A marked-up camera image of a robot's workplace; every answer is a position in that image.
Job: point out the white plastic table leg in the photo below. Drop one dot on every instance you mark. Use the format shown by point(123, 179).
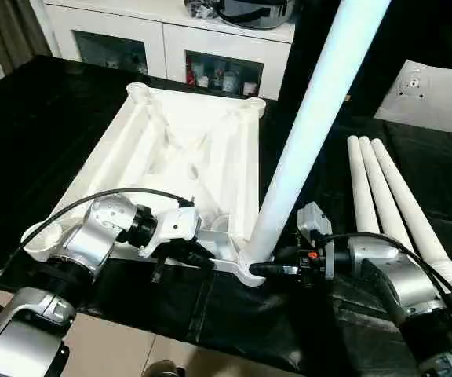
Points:
point(383, 196)
point(320, 110)
point(414, 212)
point(363, 188)

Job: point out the white plastic table top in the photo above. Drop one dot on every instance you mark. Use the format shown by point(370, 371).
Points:
point(179, 157)

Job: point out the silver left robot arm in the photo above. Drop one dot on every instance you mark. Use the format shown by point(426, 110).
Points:
point(77, 251)

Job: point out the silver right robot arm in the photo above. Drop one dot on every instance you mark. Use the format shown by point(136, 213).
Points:
point(399, 275)

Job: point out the black work mat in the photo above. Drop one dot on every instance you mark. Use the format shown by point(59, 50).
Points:
point(234, 322)

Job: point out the dark grey robot body part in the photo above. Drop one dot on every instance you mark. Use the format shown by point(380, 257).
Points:
point(163, 369)

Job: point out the white plastic bag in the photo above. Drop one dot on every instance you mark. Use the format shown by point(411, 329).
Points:
point(438, 94)

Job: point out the white cabinet with glass doors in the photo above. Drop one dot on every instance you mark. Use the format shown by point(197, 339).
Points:
point(163, 35)

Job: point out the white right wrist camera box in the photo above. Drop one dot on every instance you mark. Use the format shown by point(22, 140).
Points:
point(314, 220)

